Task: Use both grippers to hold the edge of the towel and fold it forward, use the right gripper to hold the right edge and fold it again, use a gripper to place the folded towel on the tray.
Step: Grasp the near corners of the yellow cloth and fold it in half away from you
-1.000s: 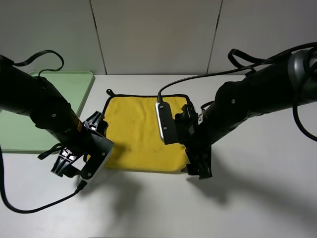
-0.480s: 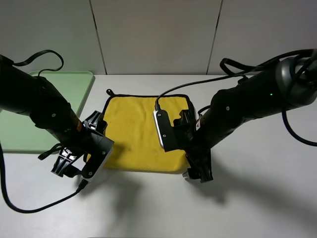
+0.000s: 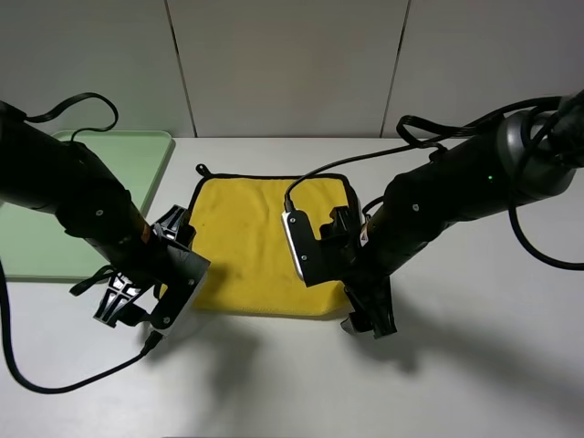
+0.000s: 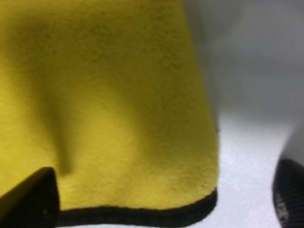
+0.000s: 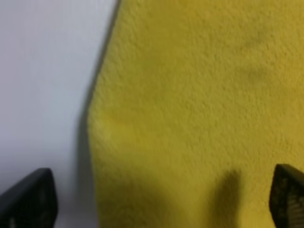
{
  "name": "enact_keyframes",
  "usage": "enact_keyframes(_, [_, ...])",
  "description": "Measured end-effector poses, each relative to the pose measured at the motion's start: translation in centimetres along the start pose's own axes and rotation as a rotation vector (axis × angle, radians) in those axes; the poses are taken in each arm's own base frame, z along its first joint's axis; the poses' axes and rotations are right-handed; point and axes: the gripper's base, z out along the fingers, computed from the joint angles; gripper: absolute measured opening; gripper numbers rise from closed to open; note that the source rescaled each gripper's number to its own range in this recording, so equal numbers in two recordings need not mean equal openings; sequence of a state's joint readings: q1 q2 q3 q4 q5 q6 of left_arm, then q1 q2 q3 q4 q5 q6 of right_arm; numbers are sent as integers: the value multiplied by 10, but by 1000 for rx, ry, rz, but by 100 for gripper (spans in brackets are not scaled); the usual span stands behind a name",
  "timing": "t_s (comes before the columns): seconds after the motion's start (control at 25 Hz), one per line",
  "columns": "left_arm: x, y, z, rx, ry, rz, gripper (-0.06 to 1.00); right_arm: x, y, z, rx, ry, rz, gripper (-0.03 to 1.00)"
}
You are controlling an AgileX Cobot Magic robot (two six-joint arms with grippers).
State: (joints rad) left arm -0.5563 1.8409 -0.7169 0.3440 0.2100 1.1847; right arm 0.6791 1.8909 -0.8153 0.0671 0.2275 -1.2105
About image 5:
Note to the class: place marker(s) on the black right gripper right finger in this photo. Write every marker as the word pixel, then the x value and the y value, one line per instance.
pixel 286 201

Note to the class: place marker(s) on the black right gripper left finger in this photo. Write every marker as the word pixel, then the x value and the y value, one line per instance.
pixel 30 203

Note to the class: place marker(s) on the yellow towel with black trim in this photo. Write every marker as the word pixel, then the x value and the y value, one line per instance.
pixel 195 104

